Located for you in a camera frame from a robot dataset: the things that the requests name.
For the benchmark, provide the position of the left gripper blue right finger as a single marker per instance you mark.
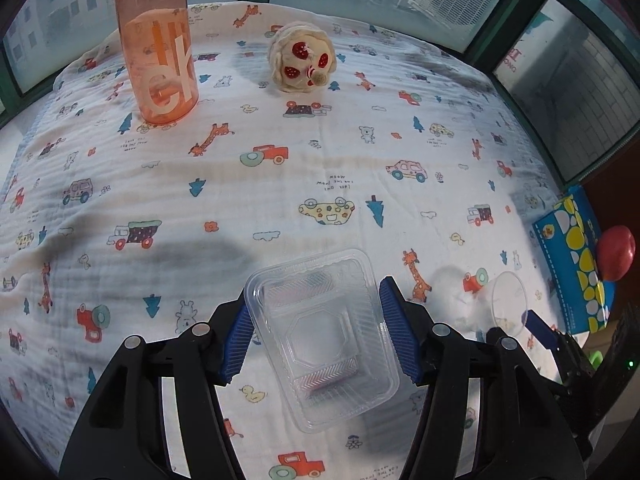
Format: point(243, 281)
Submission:
point(402, 318)

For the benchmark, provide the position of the cartoon print bed sheet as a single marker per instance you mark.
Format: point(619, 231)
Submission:
point(111, 226)

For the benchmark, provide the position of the green plastic mesh wastebasket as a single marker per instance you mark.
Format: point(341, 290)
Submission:
point(595, 358)

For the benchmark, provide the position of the clear plastic tray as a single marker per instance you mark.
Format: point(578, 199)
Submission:
point(322, 326)

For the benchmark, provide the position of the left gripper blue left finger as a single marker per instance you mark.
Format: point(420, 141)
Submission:
point(235, 332)

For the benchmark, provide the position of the blue yellow tissue box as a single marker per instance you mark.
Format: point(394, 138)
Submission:
point(568, 234)

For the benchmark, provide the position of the orange water bottle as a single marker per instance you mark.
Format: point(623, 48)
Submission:
point(157, 48)

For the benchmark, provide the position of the red apple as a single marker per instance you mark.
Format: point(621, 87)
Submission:
point(615, 253)

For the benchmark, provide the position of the small clear plastic cup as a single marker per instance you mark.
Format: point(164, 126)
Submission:
point(508, 303)

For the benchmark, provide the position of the cream plush toy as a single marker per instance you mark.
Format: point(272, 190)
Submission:
point(301, 57)

